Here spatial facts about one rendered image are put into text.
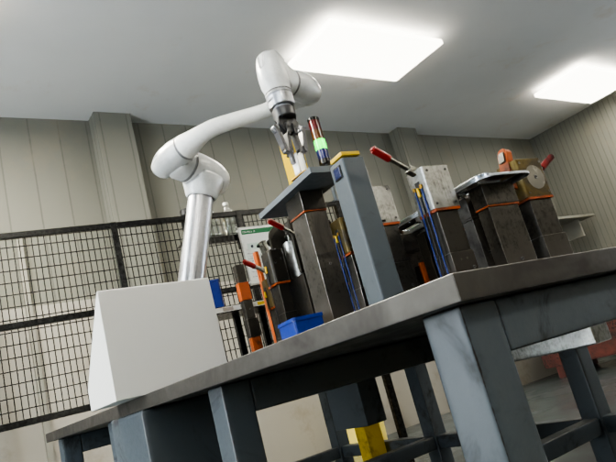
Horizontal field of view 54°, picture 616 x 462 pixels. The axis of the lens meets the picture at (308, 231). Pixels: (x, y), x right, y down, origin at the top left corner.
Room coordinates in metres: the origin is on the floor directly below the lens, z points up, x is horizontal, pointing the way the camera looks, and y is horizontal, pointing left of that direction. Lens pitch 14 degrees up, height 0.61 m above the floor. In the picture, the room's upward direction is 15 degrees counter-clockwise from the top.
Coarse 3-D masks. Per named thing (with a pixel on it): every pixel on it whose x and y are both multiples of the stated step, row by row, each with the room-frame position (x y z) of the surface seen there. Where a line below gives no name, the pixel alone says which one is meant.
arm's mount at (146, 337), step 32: (128, 288) 1.78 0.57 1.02; (160, 288) 1.84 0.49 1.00; (192, 288) 1.91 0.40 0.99; (96, 320) 1.76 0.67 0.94; (128, 320) 1.77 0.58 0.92; (160, 320) 1.83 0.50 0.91; (192, 320) 1.89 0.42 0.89; (96, 352) 1.80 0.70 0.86; (128, 352) 1.76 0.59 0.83; (160, 352) 1.82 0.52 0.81; (192, 352) 1.88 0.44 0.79; (224, 352) 1.94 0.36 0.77; (96, 384) 1.85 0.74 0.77; (128, 384) 1.75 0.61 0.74; (160, 384) 1.81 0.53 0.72
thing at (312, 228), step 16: (304, 192) 1.71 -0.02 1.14; (320, 192) 1.74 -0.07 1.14; (288, 208) 1.78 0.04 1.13; (304, 208) 1.70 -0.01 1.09; (320, 208) 1.73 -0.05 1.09; (304, 224) 1.72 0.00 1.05; (320, 224) 1.73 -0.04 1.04; (304, 240) 1.74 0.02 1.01; (320, 240) 1.72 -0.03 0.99; (304, 256) 1.76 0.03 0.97; (320, 256) 1.71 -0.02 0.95; (336, 256) 1.74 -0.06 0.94; (320, 272) 1.71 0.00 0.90; (336, 272) 1.73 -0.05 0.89; (320, 288) 1.73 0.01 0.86; (336, 288) 1.73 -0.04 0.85; (320, 304) 1.75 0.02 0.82; (336, 304) 1.72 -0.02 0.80
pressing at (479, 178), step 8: (480, 176) 1.50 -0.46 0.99; (488, 176) 1.49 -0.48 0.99; (496, 176) 1.56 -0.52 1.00; (504, 176) 1.58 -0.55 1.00; (512, 176) 1.60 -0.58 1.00; (520, 176) 1.61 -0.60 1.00; (464, 184) 1.54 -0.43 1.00; (472, 184) 1.57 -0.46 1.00; (456, 192) 1.62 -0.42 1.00; (464, 192) 1.64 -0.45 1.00; (408, 216) 1.76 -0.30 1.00; (416, 216) 1.78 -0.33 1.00; (400, 224) 1.80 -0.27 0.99; (408, 224) 1.85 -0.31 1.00; (400, 232) 1.94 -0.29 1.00; (408, 232) 1.98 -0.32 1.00
